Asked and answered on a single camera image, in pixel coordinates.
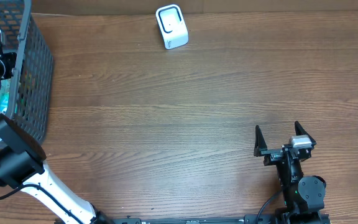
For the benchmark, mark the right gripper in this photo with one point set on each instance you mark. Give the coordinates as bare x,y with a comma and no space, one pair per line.
273,155

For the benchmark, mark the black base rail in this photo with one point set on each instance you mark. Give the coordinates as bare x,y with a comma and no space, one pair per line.
247,219

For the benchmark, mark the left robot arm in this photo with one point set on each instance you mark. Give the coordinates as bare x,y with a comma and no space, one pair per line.
23,167

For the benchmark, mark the white barcode scanner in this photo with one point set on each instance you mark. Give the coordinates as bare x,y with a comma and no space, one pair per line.
172,26

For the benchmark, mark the teal snack packet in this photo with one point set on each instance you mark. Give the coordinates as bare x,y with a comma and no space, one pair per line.
4,95

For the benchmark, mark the dark grey plastic basket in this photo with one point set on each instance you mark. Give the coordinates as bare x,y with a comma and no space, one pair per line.
30,87

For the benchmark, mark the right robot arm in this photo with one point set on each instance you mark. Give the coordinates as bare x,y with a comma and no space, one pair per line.
303,195

